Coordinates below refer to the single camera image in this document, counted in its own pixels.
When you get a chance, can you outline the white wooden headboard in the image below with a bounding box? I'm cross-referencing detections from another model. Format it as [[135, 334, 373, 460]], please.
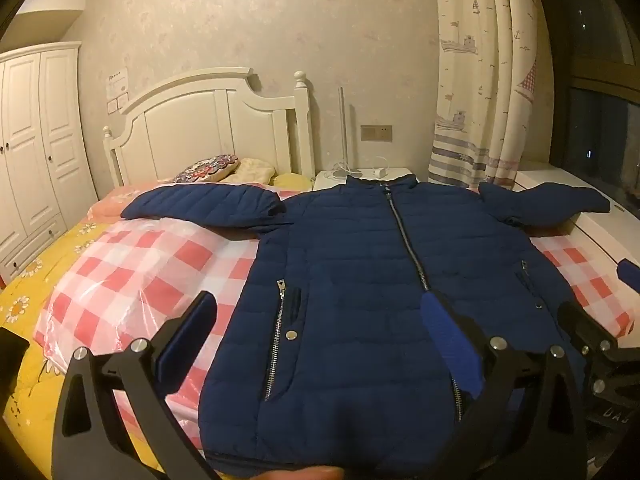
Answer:
[[103, 67, 316, 188]]

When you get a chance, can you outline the white charger with cable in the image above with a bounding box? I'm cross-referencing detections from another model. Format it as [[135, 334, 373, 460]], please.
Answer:
[[371, 156, 390, 180]]

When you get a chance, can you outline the cream quilted pillow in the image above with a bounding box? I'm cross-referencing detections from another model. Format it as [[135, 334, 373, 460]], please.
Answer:
[[221, 158, 276, 185]]

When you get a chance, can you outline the yellow pillow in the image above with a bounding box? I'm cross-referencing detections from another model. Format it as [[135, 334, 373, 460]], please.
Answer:
[[271, 172, 314, 192]]

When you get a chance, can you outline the red white checkered blanket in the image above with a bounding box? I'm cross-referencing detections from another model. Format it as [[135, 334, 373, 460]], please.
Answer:
[[34, 181, 637, 453]]

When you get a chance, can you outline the white nightstand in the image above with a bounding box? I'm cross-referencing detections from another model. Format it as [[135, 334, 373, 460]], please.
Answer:
[[313, 167, 418, 191]]

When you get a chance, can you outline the navy blue puffer jacket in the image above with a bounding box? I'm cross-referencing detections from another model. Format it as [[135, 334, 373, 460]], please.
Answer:
[[122, 176, 611, 477]]

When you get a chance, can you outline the dark window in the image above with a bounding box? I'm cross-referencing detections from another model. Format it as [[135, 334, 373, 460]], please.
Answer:
[[540, 0, 639, 214]]

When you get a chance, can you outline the paper notice on wall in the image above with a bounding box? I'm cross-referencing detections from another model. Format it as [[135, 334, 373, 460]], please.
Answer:
[[105, 67, 129, 115]]

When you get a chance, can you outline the slim desk lamp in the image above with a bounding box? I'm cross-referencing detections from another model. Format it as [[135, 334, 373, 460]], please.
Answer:
[[332, 87, 361, 179]]

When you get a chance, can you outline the white window bench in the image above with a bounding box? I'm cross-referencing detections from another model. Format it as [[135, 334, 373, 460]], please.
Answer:
[[514, 161, 640, 306]]

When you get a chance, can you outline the colourful patterned pillow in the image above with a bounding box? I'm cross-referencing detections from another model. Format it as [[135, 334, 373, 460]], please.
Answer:
[[171, 154, 240, 183]]

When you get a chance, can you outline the white wardrobe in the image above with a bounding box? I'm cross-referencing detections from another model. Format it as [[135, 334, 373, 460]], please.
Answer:
[[0, 41, 98, 284]]

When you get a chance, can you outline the boat print curtain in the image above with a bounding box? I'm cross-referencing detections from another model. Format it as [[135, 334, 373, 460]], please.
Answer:
[[428, 0, 538, 188]]

